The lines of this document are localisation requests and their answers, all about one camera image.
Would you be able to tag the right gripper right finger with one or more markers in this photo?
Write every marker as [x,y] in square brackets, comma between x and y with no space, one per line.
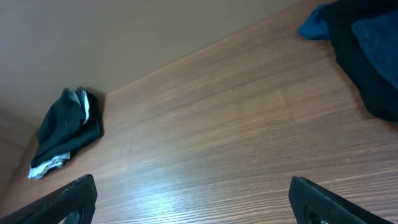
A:
[314,204]

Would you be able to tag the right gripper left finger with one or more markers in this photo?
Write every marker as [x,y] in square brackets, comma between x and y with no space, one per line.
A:
[72,203]

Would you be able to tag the black garment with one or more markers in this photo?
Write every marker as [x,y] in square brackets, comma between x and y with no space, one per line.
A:
[91,130]
[379,96]

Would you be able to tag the black garment in pile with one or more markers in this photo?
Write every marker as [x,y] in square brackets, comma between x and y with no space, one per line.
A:
[379,96]

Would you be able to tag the bright blue garment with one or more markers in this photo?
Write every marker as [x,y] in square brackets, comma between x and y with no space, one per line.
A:
[315,27]

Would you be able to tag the navy blue garment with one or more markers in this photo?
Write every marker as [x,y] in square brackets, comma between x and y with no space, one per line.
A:
[377,37]

